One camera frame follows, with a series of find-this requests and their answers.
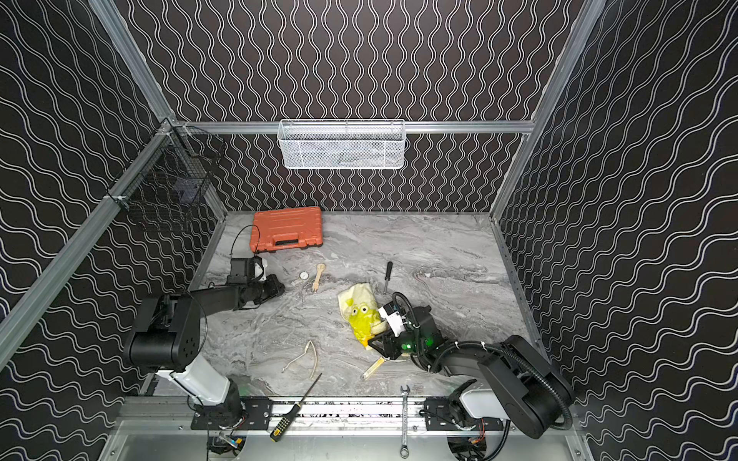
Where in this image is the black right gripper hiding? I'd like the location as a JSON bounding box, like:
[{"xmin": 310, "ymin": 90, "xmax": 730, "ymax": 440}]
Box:
[{"xmin": 366, "ymin": 325, "xmax": 426, "ymax": 361}]

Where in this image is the yellow green white towel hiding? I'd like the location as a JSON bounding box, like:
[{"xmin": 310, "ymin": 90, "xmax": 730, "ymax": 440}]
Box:
[{"xmin": 337, "ymin": 284, "xmax": 388, "ymax": 350}]

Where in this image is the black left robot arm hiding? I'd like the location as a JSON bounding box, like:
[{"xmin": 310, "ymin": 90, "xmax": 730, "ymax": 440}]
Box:
[{"xmin": 123, "ymin": 224, "xmax": 286, "ymax": 428}]

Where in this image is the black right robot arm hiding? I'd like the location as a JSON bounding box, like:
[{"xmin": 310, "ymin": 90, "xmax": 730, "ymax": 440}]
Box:
[{"xmin": 366, "ymin": 292, "xmax": 575, "ymax": 439}]

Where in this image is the red plastic tool case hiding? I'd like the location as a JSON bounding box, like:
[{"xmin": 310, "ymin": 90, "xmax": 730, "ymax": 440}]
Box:
[{"xmin": 250, "ymin": 207, "xmax": 324, "ymax": 254}]

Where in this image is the silver combination wrench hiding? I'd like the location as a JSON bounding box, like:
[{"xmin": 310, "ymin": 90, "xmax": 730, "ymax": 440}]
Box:
[{"xmin": 400, "ymin": 385, "xmax": 411, "ymax": 460}]

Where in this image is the black yellow screwdriver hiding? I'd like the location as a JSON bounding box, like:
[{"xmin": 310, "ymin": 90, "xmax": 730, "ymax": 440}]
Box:
[{"xmin": 270, "ymin": 374, "xmax": 322, "ymax": 443}]

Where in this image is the yellow strap red dial watch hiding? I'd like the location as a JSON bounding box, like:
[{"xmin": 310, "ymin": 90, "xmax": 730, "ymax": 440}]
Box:
[{"xmin": 361, "ymin": 357, "xmax": 386, "ymax": 380}]

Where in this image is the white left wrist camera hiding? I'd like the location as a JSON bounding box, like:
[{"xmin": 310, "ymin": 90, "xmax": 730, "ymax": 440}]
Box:
[{"xmin": 251, "ymin": 255, "xmax": 266, "ymax": 282}]

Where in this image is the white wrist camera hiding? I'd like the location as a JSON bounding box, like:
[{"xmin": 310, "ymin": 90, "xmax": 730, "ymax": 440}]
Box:
[
  {"xmin": 379, "ymin": 303, "xmax": 406, "ymax": 337},
  {"xmin": 251, "ymin": 255, "xmax": 266, "ymax": 282}
]

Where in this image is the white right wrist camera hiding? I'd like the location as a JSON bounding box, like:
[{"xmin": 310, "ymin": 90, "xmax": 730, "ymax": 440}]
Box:
[{"xmin": 379, "ymin": 303, "xmax": 406, "ymax": 337}]

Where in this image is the black wire basket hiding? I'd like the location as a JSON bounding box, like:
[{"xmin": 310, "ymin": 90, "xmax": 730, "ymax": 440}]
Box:
[{"xmin": 115, "ymin": 123, "xmax": 226, "ymax": 234}]

